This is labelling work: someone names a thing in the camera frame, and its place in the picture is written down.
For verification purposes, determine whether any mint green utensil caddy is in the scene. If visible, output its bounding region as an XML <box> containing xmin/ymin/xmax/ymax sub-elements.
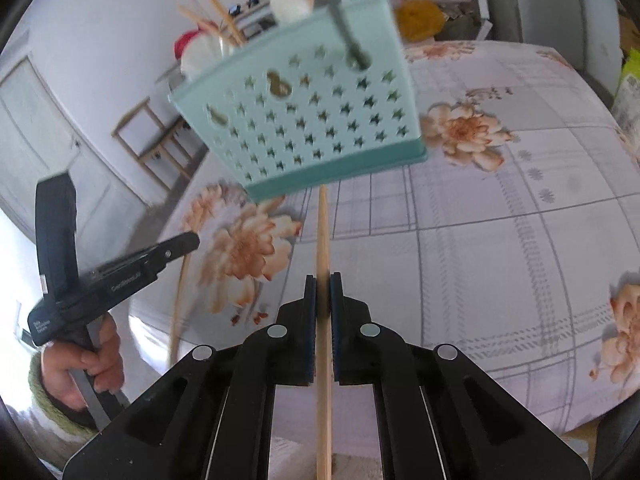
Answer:
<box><xmin>169</xmin><ymin>0</ymin><xmax>427</xmax><ymax>202</ymax></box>

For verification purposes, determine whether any stainless steel spoon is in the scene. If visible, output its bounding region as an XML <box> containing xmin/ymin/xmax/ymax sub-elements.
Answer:
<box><xmin>328</xmin><ymin>2</ymin><xmax>370</xmax><ymax>72</ymax></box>

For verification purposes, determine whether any white plastic soup spoon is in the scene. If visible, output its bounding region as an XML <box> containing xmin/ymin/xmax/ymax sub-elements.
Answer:
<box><xmin>180</xmin><ymin>34</ymin><xmax>238</xmax><ymax>81</ymax></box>

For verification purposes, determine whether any person left hand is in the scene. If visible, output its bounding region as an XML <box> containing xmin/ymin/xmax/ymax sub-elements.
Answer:
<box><xmin>41</xmin><ymin>314</ymin><xmax>125</xmax><ymax>412</ymax></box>

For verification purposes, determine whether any white door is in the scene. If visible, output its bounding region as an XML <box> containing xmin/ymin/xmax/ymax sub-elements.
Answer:
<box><xmin>1</xmin><ymin>58</ymin><xmax>145</xmax><ymax>244</ymax></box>

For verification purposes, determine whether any wooden chair dark seat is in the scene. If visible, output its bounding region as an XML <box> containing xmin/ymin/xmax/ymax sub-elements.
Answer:
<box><xmin>111</xmin><ymin>96</ymin><xmax>205</xmax><ymax>192</ymax></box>

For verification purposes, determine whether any floral plaid tablecloth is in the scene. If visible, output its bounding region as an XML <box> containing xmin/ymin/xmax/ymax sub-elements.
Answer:
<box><xmin>128</xmin><ymin>41</ymin><xmax>639</xmax><ymax>432</ymax></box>

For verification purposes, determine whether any red plastic bag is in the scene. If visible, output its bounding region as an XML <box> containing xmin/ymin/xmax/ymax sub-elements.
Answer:
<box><xmin>174</xmin><ymin>28</ymin><xmax>203</xmax><ymax>61</ymax></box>

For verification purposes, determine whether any white rice bag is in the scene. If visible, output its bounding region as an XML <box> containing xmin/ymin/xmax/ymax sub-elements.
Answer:
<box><xmin>612</xmin><ymin>48</ymin><xmax>639</xmax><ymax>134</ymax></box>

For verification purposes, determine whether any silver refrigerator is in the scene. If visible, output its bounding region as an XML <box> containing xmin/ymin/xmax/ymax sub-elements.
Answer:
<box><xmin>487</xmin><ymin>0</ymin><xmax>623</xmax><ymax>77</ymax></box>

